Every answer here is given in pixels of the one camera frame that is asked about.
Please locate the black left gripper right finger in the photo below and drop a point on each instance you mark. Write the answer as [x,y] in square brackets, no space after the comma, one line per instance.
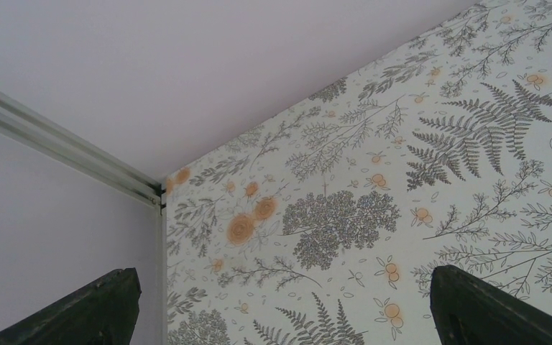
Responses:
[468,310]

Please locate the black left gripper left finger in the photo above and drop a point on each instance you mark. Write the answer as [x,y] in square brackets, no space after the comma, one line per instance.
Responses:
[105,311]

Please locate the floral patterned table mat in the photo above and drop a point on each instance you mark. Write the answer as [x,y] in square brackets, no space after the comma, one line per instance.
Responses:
[323,224]

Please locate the aluminium corner frame post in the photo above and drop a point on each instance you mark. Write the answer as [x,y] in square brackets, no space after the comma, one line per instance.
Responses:
[70,212]

